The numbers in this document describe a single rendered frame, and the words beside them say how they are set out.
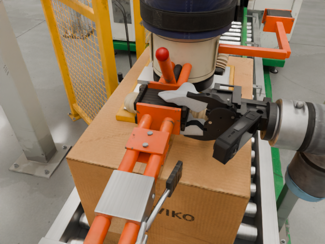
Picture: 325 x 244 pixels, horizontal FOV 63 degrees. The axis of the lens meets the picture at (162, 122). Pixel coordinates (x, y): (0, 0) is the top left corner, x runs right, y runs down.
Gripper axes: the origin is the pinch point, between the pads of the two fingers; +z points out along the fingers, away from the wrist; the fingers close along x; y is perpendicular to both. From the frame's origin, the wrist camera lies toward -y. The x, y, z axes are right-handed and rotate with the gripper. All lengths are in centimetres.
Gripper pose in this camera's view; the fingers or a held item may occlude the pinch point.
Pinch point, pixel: (163, 112)
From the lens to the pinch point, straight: 50.9
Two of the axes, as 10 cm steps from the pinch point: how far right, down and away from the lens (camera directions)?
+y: 2.4, -6.4, 7.3
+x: 0.0, -7.5, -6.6
